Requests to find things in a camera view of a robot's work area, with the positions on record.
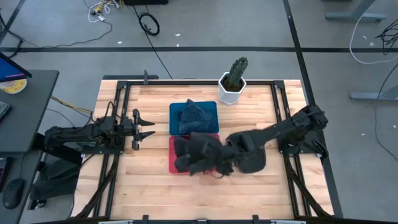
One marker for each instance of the red plastic tray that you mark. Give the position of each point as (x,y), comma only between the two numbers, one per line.
(171,163)

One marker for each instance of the white hexagonal plant pot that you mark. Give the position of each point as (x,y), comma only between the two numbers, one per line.
(228,96)

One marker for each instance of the yellow round disc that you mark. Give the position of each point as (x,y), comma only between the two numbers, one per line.
(15,86)

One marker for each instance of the black metal table frame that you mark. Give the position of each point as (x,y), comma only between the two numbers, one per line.
(186,82)

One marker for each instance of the black box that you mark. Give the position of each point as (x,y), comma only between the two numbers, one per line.
(144,2)

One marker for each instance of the computer monitor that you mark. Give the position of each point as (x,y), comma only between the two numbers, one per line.
(7,70)

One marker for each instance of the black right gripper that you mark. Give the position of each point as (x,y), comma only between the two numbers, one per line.
(237,146)

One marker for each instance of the blue plastic tray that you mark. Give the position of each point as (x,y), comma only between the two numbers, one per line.
(174,109)

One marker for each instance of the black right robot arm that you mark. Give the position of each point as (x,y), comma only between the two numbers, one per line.
(286,126)

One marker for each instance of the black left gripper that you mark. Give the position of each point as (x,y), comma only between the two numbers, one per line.
(135,130)

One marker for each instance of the black desk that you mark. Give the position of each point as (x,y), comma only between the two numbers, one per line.
(28,109)

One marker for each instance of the black computer mouse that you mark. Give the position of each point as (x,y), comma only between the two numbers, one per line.
(13,193)

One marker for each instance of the blue denim baseball cap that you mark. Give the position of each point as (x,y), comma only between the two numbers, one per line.
(192,118)

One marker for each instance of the grey table leg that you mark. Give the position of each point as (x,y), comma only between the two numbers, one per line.
(373,96)
(351,16)

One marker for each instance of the green cactus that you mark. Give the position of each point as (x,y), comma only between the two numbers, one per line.
(237,70)

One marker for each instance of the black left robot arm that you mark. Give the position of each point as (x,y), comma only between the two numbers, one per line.
(71,133)

